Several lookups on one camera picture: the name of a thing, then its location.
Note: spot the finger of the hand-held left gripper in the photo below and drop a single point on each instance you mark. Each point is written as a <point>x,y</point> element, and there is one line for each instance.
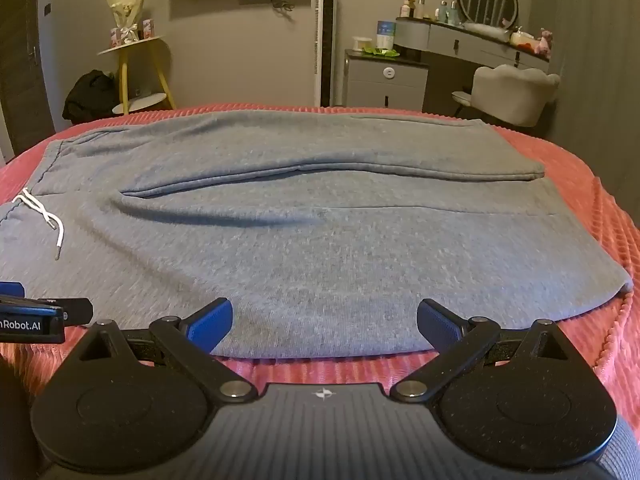
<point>10,289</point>

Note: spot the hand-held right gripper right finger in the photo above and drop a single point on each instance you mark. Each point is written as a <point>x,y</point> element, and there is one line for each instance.
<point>439,322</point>

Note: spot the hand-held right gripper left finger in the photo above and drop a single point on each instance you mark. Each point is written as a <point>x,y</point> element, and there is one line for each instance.
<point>212,321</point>

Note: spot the grey pants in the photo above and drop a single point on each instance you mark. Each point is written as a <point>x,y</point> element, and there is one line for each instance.
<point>310,240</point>

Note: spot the red ribbed bed blanket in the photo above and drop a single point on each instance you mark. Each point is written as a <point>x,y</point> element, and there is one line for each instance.
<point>600,220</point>

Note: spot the black bag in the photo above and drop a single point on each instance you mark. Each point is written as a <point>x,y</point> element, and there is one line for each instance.
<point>90,95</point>

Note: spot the dark wooden door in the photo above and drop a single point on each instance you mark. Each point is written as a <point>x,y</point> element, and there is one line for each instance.
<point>17,60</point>

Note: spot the white shell back chair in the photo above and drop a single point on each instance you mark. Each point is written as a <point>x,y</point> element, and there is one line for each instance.
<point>515,92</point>

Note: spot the yellow legged side table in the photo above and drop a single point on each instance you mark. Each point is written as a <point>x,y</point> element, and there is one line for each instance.
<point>125,70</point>

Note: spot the grey drawer cabinet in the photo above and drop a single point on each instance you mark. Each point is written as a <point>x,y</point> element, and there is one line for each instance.
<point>385,80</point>

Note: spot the green packet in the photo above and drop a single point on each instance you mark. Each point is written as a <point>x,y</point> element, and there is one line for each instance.
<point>382,51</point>

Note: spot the grey dressing table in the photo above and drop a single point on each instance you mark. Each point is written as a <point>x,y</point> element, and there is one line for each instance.
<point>475,42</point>

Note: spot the blue and white canister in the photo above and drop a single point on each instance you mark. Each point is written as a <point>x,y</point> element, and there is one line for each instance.
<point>386,35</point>

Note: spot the small pink box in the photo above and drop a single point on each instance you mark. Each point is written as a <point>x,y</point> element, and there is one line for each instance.
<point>148,28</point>

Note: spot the pink plush toy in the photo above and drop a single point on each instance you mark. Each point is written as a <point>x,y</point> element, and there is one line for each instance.
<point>543,42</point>

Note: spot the cream wrapped flower bouquet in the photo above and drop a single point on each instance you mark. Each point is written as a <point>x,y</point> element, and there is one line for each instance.
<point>127,10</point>

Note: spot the white tower fan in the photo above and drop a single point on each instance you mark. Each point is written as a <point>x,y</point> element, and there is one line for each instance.
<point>324,35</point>

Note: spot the teal cosmetic bottle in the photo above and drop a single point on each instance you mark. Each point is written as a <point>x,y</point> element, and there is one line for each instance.
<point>453,13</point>
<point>443,11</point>

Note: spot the white cosmetic bottle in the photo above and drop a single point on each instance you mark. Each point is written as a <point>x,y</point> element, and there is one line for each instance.
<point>421,9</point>

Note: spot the pink cosmetic bottle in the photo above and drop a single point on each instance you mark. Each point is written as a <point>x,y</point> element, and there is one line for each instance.
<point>404,10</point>

